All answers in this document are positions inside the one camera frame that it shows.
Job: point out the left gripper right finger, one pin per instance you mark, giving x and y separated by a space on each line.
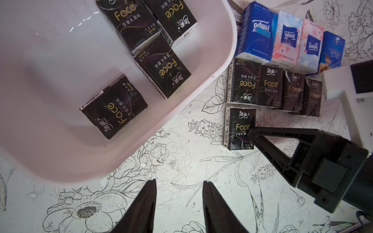
218 216

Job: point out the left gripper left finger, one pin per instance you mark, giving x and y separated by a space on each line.
139 218

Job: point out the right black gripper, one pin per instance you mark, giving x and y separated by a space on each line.
327 167

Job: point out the black Face tissue pack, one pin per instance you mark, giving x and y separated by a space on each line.
162 67
271 87
132 21
243 82
293 91
174 18
312 98
238 121

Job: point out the blue cartoon tissue pack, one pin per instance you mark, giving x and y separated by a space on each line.
331 52

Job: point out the light pink tissue pack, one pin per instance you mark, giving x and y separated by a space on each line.
310 47

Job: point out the blue pocket tissue pack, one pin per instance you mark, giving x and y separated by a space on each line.
257 35

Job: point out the pink white tissue pack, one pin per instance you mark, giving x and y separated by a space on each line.
287 40

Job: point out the white plastic storage box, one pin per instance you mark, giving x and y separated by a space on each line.
57 55

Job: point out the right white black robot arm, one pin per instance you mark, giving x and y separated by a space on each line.
326 166

